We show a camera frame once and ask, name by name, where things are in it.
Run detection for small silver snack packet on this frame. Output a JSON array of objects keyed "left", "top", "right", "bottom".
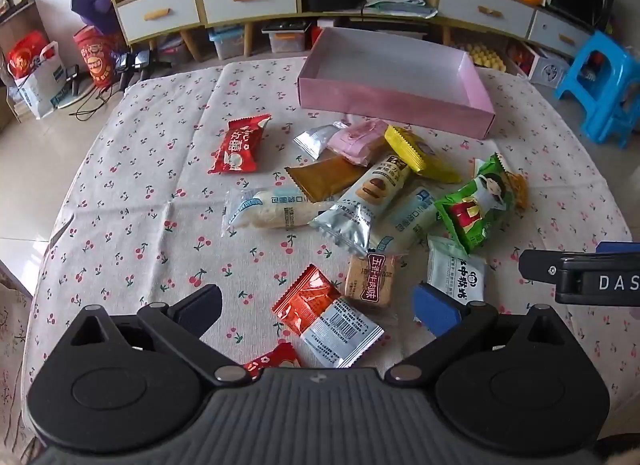
[{"left": 292, "top": 122, "right": 348, "bottom": 161}]

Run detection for white blue bread packet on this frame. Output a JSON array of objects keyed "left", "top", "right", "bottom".
[
  {"left": 222, "top": 184, "right": 341, "bottom": 238},
  {"left": 367, "top": 185, "right": 451, "bottom": 266}
]

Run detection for white shopping bag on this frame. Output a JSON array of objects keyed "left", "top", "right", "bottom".
[{"left": 5, "top": 30, "right": 67, "bottom": 120}]

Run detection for white red printed box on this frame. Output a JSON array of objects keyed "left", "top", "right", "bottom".
[{"left": 507, "top": 40, "right": 572, "bottom": 87}]

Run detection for silver orange biscuit packet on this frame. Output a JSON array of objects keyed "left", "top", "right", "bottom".
[{"left": 472, "top": 158, "right": 530, "bottom": 211}]

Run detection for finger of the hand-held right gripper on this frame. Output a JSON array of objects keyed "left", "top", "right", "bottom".
[
  {"left": 518, "top": 247, "right": 599, "bottom": 291},
  {"left": 596, "top": 241, "right": 640, "bottom": 255}
]

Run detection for wooden bookshelf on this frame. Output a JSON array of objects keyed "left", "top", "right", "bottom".
[{"left": 0, "top": 0, "right": 52, "bottom": 132}]

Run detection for white pale green snack packet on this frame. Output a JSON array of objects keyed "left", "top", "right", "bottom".
[{"left": 425, "top": 235, "right": 488, "bottom": 303}]

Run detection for yellow egg tray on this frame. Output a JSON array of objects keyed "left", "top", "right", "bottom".
[{"left": 464, "top": 42, "right": 507, "bottom": 71}]

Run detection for brown snack packet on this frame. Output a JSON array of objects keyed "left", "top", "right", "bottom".
[{"left": 284, "top": 155, "right": 368, "bottom": 203}]

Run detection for black floor cable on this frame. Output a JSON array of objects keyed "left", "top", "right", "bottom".
[{"left": 65, "top": 84, "right": 127, "bottom": 122}]

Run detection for yellow snack packet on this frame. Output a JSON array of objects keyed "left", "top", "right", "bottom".
[{"left": 384, "top": 125, "right": 463, "bottom": 185}]

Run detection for red printed bag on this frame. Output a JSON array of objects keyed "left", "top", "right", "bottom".
[{"left": 72, "top": 26, "right": 124, "bottom": 92}]

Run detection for black tripod devices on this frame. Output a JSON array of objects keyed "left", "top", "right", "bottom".
[{"left": 114, "top": 49, "right": 168, "bottom": 82}]

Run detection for blue plastic stool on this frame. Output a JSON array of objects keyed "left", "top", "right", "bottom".
[{"left": 554, "top": 30, "right": 640, "bottom": 148}]

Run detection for tan biscuit packet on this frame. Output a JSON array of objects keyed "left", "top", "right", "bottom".
[{"left": 344, "top": 252, "right": 401, "bottom": 316}]

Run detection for red snack packet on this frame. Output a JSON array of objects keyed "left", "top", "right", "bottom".
[{"left": 207, "top": 114, "right": 272, "bottom": 175}]

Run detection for pink cardboard box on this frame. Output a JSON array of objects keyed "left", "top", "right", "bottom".
[{"left": 297, "top": 28, "right": 496, "bottom": 140}]

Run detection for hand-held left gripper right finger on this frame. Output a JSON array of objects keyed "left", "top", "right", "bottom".
[{"left": 386, "top": 281, "right": 582, "bottom": 387}]

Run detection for clear bin with blue lid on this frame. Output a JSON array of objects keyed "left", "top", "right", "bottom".
[{"left": 207, "top": 25, "right": 247, "bottom": 62}]

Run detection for burger print snack packet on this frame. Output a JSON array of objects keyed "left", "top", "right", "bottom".
[{"left": 307, "top": 152, "right": 413, "bottom": 258}]

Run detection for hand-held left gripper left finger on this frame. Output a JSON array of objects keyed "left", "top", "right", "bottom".
[{"left": 47, "top": 284, "right": 252, "bottom": 388}]

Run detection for pink snack packet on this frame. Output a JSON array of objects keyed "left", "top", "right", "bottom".
[{"left": 327, "top": 119, "right": 391, "bottom": 166}]

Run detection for cherry print tablecloth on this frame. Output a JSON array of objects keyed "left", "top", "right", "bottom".
[{"left": 20, "top": 58, "right": 636, "bottom": 465}]

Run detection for orange silver snack packet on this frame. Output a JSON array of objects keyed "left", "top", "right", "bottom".
[{"left": 271, "top": 264, "right": 386, "bottom": 370}]

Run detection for pile of folded cloths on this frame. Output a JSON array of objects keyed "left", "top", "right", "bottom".
[{"left": 364, "top": 0, "right": 440, "bottom": 21}]

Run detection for clear storage bin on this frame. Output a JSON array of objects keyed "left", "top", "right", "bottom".
[{"left": 261, "top": 20, "right": 309, "bottom": 54}]

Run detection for red flower print packet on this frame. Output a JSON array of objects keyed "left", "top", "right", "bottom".
[{"left": 240, "top": 342, "right": 303, "bottom": 381}]

